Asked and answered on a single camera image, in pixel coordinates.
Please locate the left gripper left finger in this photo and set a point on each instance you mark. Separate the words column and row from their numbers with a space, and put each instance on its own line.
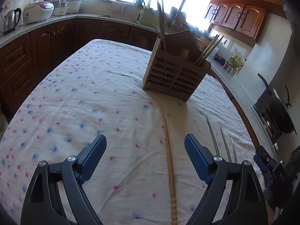
column 43, row 204

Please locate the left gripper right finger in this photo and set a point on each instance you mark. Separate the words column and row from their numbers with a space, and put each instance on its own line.
column 245, row 204

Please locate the steel chopstick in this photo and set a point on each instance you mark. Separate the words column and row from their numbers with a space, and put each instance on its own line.
column 226, row 145
column 234, row 150
column 213, row 136

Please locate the dark carved wooden chopstick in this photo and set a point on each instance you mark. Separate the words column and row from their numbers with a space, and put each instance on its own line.
column 211, row 50

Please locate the brown wooden chopstick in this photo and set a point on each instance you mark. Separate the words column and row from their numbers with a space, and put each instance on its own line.
column 162, row 24

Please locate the metal spoon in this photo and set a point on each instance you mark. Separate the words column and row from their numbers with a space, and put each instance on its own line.
column 184, row 54

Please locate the kitchen faucet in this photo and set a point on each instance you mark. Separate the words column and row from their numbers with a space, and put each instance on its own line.
column 141, row 4

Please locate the gas stove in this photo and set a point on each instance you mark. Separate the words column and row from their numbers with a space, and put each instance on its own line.
column 268, row 125

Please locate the black wok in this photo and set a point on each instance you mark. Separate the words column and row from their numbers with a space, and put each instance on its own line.
column 278, row 109

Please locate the white floral tablecloth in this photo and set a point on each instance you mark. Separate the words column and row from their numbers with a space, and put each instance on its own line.
column 98, row 90

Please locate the yellow oil bottle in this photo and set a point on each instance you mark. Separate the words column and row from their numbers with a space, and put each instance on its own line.
column 235, row 60

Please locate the wooden utensil holder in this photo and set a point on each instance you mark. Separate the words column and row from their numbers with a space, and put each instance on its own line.
column 171, row 75

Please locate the upper wooden cabinets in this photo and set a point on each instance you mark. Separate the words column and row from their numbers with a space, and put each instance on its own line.
column 246, row 17

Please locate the steel electric kettle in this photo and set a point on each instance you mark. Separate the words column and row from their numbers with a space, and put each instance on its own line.
column 11, row 20

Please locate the dish drying rack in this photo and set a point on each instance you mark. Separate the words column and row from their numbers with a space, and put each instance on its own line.
column 176, row 19

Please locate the green basin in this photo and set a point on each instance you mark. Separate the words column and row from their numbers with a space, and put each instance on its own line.
column 147, row 24

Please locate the wall power socket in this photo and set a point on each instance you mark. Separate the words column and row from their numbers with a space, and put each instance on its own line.
column 6, row 5

